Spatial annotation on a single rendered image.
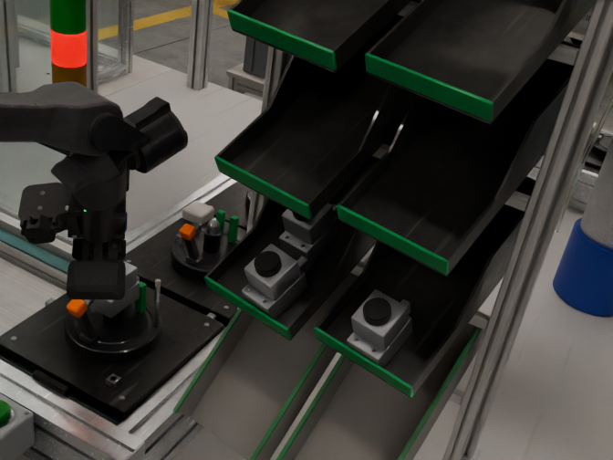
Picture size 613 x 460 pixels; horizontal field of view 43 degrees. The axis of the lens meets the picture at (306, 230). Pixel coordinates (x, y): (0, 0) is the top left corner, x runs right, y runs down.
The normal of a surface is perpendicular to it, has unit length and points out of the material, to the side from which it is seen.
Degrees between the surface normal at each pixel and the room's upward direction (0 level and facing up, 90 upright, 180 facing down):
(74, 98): 5
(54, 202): 29
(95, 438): 0
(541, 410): 0
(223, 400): 45
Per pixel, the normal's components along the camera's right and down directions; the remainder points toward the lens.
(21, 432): 0.87, 0.36
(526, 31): -0.14, -0.62
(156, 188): 0.14, -0.84
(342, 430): -0.34, -0.36
